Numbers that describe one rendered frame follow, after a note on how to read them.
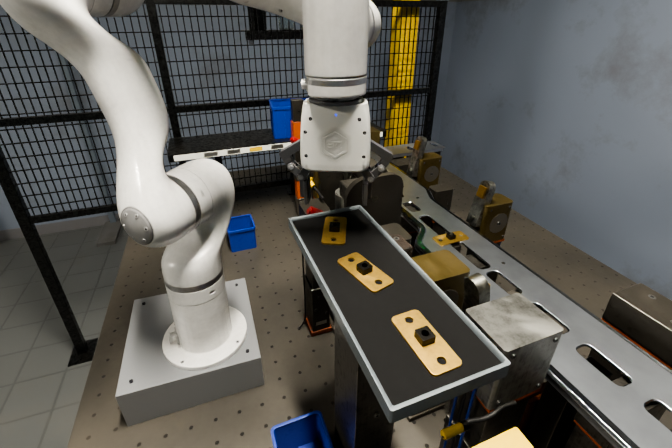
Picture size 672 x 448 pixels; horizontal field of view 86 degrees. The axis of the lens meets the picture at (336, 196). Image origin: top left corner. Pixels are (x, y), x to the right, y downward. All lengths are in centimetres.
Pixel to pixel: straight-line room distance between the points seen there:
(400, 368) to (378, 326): 6
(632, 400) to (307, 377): 62
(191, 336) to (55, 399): 132
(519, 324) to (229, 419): 64
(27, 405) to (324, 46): 201
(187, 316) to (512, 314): 62
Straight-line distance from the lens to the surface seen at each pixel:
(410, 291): 49
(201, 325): 87
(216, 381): 93
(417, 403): 39
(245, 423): 93
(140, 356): 98
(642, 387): 74
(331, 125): 50
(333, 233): 59
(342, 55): 47
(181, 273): 78
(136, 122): 70
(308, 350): 102
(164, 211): 66
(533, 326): 57
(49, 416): 211
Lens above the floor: 148
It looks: 26 degrees down
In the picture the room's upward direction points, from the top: straight up
